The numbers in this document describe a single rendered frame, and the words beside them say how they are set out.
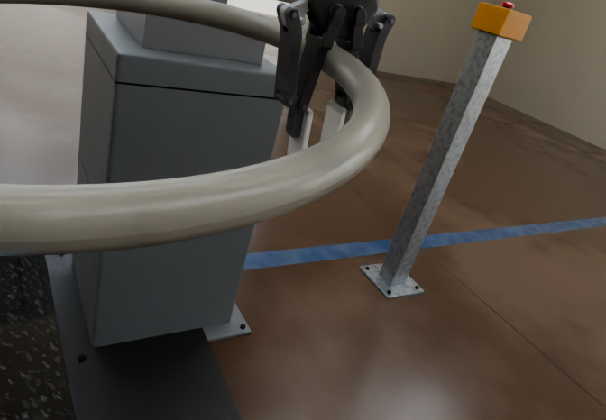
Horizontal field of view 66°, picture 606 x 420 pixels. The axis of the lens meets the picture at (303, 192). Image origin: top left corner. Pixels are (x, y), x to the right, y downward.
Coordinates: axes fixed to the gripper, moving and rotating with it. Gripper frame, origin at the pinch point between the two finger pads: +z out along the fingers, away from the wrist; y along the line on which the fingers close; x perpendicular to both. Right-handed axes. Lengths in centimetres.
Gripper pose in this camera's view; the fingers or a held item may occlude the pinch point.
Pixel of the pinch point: (315, 135)
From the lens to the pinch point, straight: 54.7
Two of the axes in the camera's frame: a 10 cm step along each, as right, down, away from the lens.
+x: 5.0, 5.1, -7.0
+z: -1.6, 8.5, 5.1
